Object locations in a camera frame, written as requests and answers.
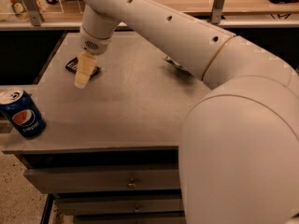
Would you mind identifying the green chip bag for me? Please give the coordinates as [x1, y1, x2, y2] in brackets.
[164, 56, 191, 76]

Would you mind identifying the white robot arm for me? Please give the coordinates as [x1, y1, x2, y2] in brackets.
[80, 0, 299, 224]

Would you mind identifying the grey drawer cabinet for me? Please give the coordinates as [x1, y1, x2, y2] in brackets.
[1, 30, 213, 224]

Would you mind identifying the middle grey drawer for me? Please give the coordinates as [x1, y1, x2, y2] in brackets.
[56, 193, 183, 216]

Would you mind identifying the black rxbar chocolate bar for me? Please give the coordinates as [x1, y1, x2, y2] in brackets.
[65, 57, 101, 77]

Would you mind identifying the bottom grey drawer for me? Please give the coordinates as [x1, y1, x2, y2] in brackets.
[74, 212, 186, 224]

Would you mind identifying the right metal bracket post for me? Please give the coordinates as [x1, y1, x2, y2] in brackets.
[209, 0, 225, 24]

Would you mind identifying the top grey drawer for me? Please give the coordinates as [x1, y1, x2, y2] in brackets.
[24, 164, 180, 194]

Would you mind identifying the colourful snack package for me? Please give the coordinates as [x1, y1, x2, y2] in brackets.
[0, 0, 44, 22]

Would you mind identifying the grey drawer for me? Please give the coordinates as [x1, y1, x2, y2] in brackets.
[56, 193, 183, 216]
[74, 212, 186, 224]
[24, 164, 180, 194]

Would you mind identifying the left metal bracket post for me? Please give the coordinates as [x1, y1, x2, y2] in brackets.
[23, 0, 44, 26]

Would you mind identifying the blue pepsi can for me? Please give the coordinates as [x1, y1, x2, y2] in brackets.
[0, 88, 46, 138]

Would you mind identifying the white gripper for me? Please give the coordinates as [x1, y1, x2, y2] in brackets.
[75, 27, 111, 89]

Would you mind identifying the metal bracket post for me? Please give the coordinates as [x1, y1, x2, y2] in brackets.
[23, 0, 44, 26]
[209, 0, 225, 24]

